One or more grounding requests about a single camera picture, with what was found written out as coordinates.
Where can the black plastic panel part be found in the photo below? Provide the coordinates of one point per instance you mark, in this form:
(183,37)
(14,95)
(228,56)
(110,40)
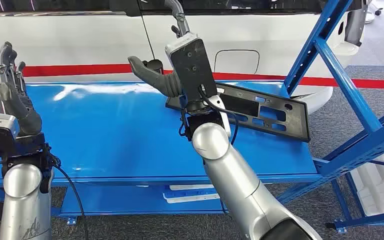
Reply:
(291,122)

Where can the black stanchion post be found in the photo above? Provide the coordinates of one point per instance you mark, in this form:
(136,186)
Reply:
(155,66)

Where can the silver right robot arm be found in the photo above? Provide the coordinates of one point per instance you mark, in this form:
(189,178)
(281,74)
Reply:
(231,185)

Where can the white round stand base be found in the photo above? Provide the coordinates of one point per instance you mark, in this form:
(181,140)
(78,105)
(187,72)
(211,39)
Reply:
(370,15)

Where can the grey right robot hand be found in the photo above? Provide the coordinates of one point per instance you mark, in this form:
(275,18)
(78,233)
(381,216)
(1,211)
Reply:
(152,78)

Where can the blue shelf rack with feet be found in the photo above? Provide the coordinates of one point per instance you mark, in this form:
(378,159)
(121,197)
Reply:
(112,132)

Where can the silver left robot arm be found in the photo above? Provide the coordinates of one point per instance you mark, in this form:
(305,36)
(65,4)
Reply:
(23,205)

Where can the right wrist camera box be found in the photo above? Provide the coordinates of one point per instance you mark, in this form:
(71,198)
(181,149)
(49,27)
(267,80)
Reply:
(192,66)

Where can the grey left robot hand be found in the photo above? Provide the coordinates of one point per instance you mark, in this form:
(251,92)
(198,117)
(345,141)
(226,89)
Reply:
(16,99)

